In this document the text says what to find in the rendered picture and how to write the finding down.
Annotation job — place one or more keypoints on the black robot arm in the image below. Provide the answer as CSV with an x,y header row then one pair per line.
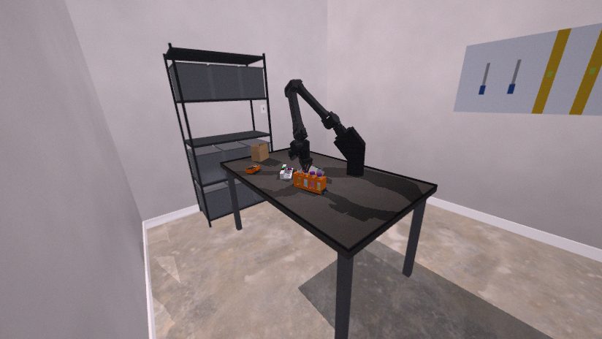
x,y
299,131

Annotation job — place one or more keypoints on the small brown cardboard box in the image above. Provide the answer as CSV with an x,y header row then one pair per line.
x,y
259,153

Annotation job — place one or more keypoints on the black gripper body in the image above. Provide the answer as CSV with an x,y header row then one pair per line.
x,y
308,160

